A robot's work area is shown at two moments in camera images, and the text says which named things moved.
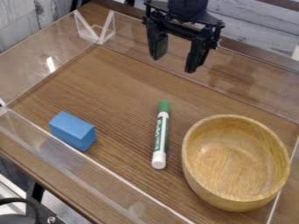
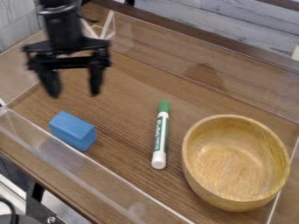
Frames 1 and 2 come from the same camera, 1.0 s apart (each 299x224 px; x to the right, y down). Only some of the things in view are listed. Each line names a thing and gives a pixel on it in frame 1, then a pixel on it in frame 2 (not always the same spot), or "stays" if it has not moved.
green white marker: (159, 157) stays
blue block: (73, 130) stays
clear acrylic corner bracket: (95, 32) stays
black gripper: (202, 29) → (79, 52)
